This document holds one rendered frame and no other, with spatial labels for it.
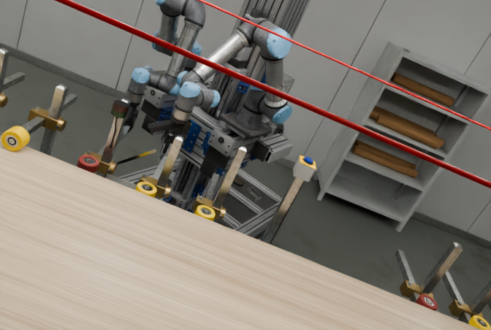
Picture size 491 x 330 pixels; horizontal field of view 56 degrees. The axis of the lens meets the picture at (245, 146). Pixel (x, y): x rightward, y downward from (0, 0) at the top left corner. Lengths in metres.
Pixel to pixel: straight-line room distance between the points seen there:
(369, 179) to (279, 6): 2.84
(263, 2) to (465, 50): 2.61
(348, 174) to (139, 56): 2.40
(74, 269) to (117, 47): 3.40
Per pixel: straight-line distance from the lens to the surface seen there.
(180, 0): 2.24
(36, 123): 1.97
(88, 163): 1.89
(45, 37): 4.88
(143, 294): 1.44
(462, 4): 4.65
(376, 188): 5.04
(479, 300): 2.38
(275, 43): 1.99
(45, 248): 1.49
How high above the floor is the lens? 1.90
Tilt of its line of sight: 23 degrees down
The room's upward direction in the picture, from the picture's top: 25 degrees clockwise
